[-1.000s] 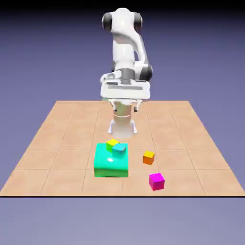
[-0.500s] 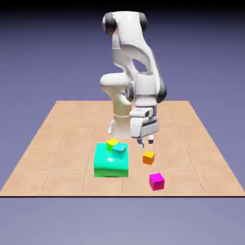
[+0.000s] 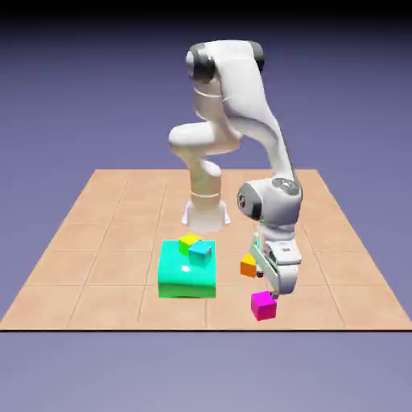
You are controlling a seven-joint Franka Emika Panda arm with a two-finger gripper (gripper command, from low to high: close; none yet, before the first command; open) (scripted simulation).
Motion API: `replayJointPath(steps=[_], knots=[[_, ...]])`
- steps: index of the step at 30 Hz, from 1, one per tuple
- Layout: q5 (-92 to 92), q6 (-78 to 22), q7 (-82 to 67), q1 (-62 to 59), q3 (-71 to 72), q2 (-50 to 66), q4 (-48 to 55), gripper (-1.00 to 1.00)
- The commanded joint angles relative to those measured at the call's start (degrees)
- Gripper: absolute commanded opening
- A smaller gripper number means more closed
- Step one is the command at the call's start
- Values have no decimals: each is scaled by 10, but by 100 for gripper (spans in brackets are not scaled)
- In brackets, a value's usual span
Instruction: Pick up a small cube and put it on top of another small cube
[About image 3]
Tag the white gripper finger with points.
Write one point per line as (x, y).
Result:
(259, 274)
(274, 294)

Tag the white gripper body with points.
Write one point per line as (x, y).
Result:
(284, 278)

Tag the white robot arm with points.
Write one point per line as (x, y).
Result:
(244, 96)

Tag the small orange cube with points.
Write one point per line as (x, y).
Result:
(248, 267)

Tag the small magenta cube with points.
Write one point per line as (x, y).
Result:
(263, 306)

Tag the small cyan cube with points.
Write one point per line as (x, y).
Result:
(200, 255)

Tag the small yellow cube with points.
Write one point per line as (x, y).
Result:
(187, 240)

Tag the large green box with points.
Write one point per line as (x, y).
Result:
(185, 276)

